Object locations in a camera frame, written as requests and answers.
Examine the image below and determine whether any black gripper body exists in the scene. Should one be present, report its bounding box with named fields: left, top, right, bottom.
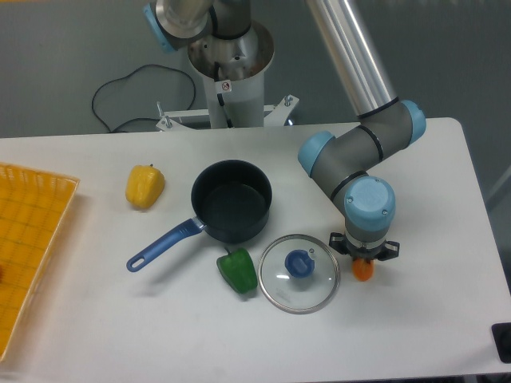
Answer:
left=329, top=232, right=400, bottom=262

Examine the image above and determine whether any long orange bread loaf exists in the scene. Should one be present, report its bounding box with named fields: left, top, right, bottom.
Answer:
left=351, top=259, right=374, bottom=282

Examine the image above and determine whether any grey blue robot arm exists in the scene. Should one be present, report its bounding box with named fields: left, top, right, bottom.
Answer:
left=144, top=1, right=426, bottom=262

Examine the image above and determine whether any glass lid with blue knob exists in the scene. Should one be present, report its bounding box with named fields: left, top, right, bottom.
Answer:
left=257, top=234, right=340, bottom=314

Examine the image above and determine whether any black object at table edge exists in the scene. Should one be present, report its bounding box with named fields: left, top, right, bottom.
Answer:
left=491, top=322, right=511, bottom=364

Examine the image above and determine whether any green bell pepper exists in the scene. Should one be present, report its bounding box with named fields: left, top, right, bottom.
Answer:
left=216, top=247, right=258, bottom=294

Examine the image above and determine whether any yellow bell pepper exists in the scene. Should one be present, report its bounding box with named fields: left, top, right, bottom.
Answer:
left=125, top=164, right=165, bottom=210

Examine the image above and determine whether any yellow woven basket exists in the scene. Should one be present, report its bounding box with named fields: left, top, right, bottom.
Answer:
left=1, top=163, right=80, bottom=360

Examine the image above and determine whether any dark saucepan with blue handle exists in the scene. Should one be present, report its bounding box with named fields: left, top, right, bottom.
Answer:
left=126, top=160, right=272, bottom=272

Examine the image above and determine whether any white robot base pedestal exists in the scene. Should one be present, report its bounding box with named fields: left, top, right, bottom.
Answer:
left=156, top=22, right=299, bottom=131

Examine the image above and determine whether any black cable on floor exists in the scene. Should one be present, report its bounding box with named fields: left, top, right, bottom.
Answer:
left=91, top=64, right=196, bottom=133

